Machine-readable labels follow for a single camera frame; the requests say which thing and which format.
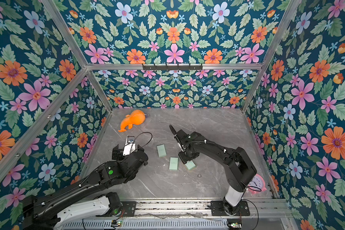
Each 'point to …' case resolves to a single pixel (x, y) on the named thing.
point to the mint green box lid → (173, 164)
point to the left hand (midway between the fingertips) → (132, 147)
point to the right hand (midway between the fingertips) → (189, 156)
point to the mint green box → (161, 150)
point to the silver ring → (199, 177)
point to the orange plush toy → (137, 117)
